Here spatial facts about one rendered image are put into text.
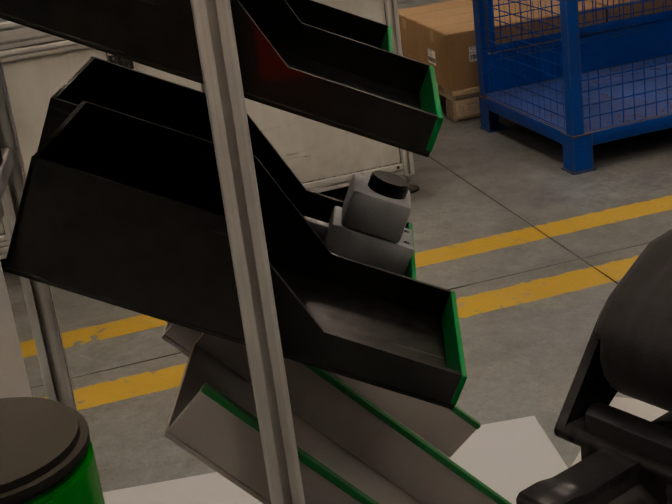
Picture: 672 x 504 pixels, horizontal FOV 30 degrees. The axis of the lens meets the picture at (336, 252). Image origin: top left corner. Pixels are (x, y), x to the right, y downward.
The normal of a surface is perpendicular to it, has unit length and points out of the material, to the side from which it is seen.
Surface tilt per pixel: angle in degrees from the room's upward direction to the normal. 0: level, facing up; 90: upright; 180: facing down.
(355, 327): 25
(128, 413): 0
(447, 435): 90
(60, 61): 90
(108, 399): 0
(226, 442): 90
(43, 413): 0
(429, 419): 90
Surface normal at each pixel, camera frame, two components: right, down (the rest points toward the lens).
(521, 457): -0.12, -0.93
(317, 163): 0.29, 0.30
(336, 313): 0.31, -0.88
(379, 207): -0.04, 0.37
